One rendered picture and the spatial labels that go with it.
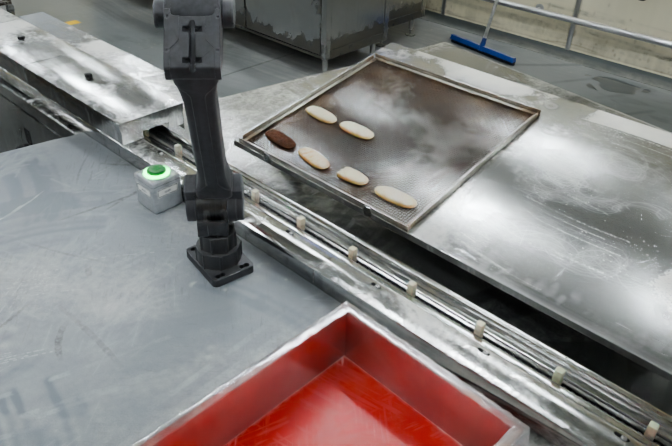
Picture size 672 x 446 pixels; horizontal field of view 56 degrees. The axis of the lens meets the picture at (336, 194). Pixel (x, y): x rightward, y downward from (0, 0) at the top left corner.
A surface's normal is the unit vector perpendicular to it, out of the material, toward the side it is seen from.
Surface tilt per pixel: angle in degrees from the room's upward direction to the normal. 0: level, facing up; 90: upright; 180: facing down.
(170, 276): 0
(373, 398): 0
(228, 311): 0
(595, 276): 10
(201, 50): 46
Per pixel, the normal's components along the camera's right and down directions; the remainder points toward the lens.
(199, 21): 0.09, -0.19
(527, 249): -0.08, -0.76
